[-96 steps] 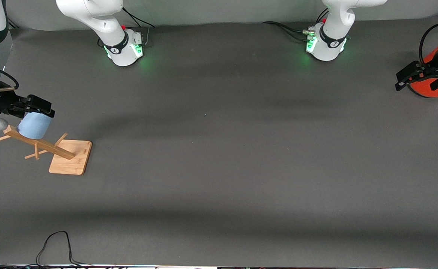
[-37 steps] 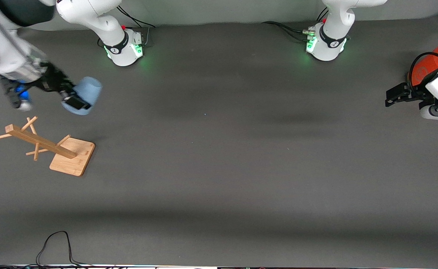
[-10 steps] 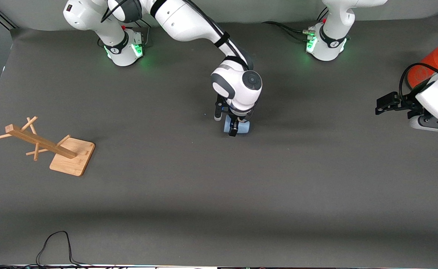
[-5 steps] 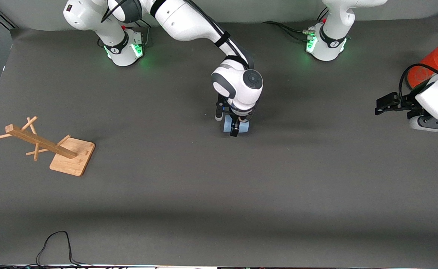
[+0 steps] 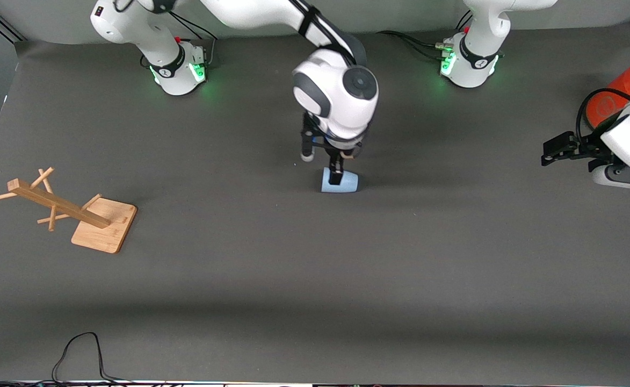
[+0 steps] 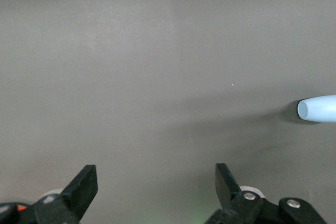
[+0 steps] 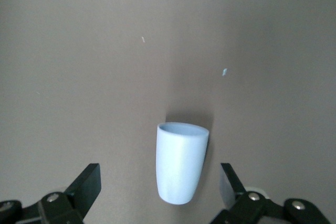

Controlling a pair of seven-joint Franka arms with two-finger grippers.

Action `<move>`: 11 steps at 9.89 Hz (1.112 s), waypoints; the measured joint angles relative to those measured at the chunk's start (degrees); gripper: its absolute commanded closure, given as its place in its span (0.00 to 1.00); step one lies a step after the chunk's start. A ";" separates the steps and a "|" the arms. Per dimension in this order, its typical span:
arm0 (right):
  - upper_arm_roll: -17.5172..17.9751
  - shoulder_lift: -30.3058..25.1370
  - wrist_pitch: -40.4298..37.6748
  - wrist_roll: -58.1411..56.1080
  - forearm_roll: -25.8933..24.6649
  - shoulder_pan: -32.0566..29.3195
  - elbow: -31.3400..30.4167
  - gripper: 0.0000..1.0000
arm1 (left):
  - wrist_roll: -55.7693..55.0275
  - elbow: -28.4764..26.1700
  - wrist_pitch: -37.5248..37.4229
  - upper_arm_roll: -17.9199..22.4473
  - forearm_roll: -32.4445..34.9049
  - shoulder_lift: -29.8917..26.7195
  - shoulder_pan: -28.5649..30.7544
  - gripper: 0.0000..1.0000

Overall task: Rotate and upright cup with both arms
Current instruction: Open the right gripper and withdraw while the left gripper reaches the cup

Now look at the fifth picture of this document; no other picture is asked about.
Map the light blue cup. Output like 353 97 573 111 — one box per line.
321 167 360 194

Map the wooden cup rack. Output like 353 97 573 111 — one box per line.
0 167 138 254

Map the orange cylindrical can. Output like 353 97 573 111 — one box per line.
585 54 630 131

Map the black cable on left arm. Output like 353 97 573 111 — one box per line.
576 88 630 147

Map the black cable at arm base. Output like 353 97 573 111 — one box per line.
170 11 223 66
376 11 472 61

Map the black cable on table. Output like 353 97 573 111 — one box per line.
52 332 133 384

